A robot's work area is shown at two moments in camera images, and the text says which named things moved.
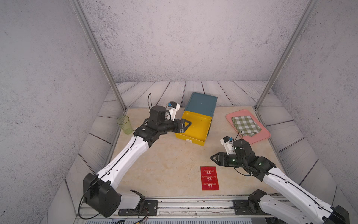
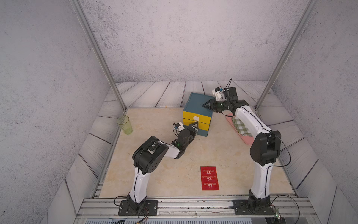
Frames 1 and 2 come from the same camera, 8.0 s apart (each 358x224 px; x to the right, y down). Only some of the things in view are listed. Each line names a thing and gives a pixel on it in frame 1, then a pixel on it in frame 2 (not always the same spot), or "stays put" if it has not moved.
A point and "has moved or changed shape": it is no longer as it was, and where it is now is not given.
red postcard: x=209 y=178 stays put
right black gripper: x=222 y=158 -> x=212 y=106
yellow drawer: x=197 y=132 has moved or changed shape
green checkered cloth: x=246 y=125 stays put
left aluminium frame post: x=99 y=53 stays put
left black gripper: x=181 y=129 -> x=193 y=131
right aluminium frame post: x=310 y=8 stays put
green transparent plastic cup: x=125 y=124 stays put
